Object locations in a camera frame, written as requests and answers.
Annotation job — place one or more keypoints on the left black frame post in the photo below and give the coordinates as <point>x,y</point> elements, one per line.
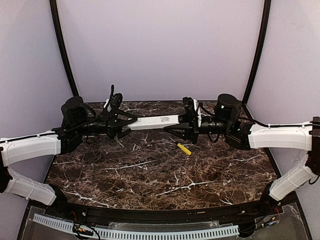
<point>62,47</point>

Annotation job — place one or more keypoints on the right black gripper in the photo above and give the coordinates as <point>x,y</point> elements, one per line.
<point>190,121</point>

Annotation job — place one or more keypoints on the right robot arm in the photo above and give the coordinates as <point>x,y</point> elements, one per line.
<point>246,134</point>

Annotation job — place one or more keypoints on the black front mounting rail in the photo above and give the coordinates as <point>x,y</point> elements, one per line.
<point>243,214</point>

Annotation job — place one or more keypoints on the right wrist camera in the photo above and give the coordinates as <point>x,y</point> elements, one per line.
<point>192,107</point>

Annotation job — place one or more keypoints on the black frame post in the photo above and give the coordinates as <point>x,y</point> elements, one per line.
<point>258,51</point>
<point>62,47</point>

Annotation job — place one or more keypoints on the yellow handled screwdriver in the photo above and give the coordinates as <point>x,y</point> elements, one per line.
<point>181,147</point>

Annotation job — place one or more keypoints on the right black frame post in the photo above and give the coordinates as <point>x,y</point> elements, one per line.
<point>258,51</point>

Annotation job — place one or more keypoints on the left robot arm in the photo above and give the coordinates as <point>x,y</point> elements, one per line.
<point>79,120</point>

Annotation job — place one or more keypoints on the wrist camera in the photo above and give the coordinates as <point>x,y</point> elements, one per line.
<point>192,107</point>
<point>114,101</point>

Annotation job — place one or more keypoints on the white remote control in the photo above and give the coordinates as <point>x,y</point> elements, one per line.
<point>154,122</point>

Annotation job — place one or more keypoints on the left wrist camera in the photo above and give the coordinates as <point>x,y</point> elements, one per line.
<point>114,101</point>

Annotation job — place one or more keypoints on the white slotted cable duct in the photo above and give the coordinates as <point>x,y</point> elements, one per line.
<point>134,231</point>

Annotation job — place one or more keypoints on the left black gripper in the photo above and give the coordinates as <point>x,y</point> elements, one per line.
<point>111,124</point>

